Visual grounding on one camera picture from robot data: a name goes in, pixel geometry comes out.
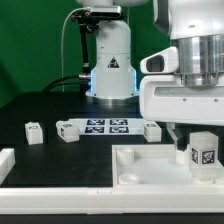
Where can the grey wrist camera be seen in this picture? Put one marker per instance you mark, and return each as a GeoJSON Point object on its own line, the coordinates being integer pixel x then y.
{"type": "Point", "coordinates": [155, 64]}

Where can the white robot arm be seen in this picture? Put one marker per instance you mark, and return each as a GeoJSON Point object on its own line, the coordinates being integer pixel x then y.
{"type": "Point", "coordinates": [183, 83]}

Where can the white U-shaped obstacle fence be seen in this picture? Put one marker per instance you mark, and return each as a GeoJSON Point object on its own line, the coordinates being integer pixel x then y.
{"type": "Point", "coordinates": [117, 199]}

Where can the black camera on stand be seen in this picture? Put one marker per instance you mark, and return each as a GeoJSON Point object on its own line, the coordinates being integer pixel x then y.
{"type": "Point", "coordinates": [88, 20]}

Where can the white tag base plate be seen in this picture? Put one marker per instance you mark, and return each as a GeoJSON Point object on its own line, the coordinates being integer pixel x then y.
{"type": "Point", "coordinates": [109, 126]}

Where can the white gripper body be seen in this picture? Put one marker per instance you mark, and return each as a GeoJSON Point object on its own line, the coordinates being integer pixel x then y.
{"type": "Point", "coordinates": [164, 98]}

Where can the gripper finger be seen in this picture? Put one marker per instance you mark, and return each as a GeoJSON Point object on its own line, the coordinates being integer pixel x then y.
{"type": "Point", "coordinates": [176, 135]}

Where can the white square table top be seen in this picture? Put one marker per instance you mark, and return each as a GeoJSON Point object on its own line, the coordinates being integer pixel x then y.
{"type": "Point", "coordinates": [157, 164]}

